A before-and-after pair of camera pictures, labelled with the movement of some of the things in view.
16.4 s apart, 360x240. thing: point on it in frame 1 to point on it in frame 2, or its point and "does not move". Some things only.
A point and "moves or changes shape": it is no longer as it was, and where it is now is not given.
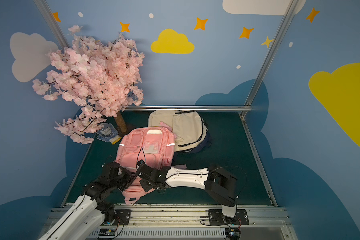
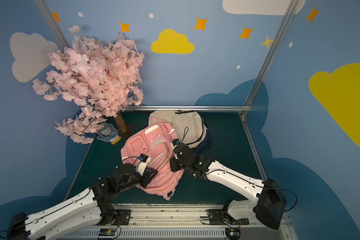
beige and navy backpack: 191,131 does not move
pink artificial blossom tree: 96,79 does not move
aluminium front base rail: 249,222 does not move
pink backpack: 154,144 moves or changes shape
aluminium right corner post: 283,23 does not move
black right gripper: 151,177 to 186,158
